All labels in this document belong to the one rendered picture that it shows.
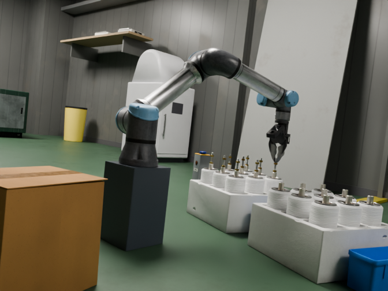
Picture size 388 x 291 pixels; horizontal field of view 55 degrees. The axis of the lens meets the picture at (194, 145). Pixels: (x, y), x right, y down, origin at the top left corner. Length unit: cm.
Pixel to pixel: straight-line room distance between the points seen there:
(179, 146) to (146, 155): 318
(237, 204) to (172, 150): 282
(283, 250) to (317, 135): 220
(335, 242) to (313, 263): 10
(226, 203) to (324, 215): 53
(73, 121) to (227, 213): 489
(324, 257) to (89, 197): 78
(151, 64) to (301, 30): 174
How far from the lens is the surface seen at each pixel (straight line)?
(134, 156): 139
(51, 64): 746
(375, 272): 134
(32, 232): 93
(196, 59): 166
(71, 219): 100
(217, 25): 492
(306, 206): 145
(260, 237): 155
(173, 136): 447
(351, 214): 145
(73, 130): 638
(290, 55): 392
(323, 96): 362
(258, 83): 166
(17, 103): 608
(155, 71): 448
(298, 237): 139
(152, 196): 141
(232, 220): 175
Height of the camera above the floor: 47
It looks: 3 degrees down
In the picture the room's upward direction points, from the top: 6 degrees clockwise
